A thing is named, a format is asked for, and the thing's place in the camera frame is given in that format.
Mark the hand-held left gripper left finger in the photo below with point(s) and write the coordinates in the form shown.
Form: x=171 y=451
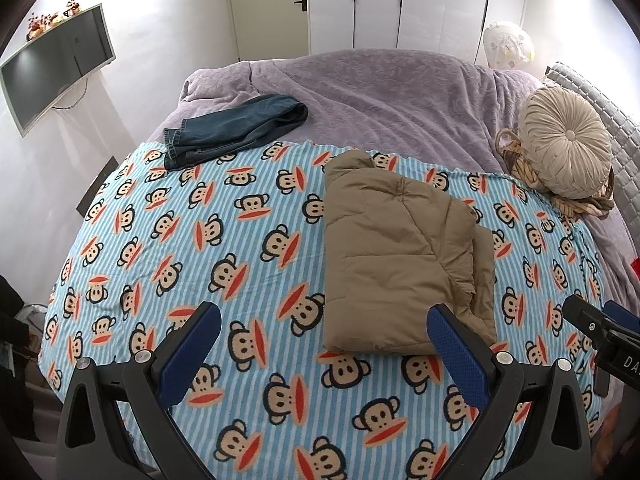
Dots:
x=195 y=345

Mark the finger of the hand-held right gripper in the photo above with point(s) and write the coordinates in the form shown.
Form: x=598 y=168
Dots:
x=582 y=315
x=622 y=316

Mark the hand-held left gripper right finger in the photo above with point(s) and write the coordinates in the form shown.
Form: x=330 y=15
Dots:
x=457 y=355

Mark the tan puffer jacket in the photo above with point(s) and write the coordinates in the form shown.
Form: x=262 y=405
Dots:
x=400 y=250

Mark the red cloth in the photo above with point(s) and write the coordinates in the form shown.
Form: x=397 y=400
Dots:
x=636 y=264

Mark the blue striped monkey print blanket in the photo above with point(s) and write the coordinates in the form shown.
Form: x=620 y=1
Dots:
x=200 y=240

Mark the brown woven basket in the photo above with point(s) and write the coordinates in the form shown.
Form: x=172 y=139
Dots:
x=509 y=159

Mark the round beige pleated cushion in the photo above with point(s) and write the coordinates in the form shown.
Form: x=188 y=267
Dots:
x=565 y=140

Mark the grey quilted headboard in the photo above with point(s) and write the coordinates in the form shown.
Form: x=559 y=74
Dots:
x=620 y=125

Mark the dark blue jeans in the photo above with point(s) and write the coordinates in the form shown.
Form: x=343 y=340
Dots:
x=235 y=127

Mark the purple fleece blanket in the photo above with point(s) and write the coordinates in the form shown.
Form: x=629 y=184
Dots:
x=400 y=95

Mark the white room door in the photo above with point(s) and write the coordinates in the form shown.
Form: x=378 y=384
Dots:
x=265 y=10

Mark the white wardrobe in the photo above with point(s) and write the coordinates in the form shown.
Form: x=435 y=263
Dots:
x=415 y=5

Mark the small flower ornament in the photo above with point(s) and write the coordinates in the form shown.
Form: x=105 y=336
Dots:
x=42 y=25
x=72 y=7

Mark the wall-mounted television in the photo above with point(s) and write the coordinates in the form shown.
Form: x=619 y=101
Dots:
x=50 y=70

